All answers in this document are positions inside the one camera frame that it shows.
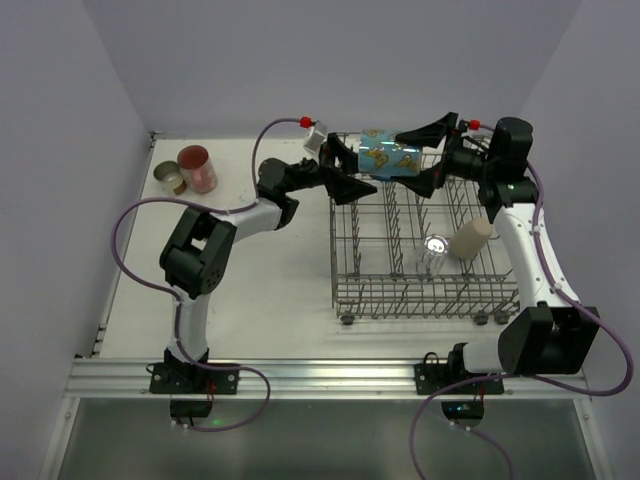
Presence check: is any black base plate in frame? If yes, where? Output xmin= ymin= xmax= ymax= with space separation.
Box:
xmin=413 ymin=350 xmax=505 ymax=396
xmin=146 ymin=362 xmax=239 ymax=396

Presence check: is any aluminium mounting rail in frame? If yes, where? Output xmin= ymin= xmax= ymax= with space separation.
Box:
xmin=62 ymin=355 xmax=594 ymax=401

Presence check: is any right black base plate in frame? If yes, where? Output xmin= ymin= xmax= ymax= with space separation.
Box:
xmin=413 ymin=350 xmax=505 ymax=396

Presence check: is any pink patterned mug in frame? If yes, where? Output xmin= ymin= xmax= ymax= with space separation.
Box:
xmin=177 ymin=145 xmax=217 ymax=194

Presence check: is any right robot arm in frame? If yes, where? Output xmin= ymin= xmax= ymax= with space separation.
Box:
xmin=395 ymin=112 xmax=599 ymax=382

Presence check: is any clear drinking glass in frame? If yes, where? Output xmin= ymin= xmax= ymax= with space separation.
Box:
xmin=416 ymin=234 xmax=449 ymax=277

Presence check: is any grey wire dish rack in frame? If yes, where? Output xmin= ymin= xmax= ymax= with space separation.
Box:
xmin=329 ymin=175 xmax=519 ymax=324

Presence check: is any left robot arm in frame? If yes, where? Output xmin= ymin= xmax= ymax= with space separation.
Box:
xmin=160 ymin=133 xmax=376 ymax=383

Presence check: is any cream and brown cup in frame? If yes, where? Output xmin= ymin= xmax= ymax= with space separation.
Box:
xmin=153 ymin=161 xmax=187 ymax=196

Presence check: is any beige plastic cup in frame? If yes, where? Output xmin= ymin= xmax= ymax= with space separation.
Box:
xmin=449 ymin=217 xmax=494 ymax=260

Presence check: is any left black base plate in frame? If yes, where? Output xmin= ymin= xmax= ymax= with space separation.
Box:
xmin=146 ymin=362 xmax=239 ymax=396

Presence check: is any blue butterfly mug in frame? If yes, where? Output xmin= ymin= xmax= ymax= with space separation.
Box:
xmin=357 ymin=129 xmax=422 ymax=179

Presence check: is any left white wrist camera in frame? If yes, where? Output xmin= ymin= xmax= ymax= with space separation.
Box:
xmin=303 ymin=120 xmax=328 ymax=156

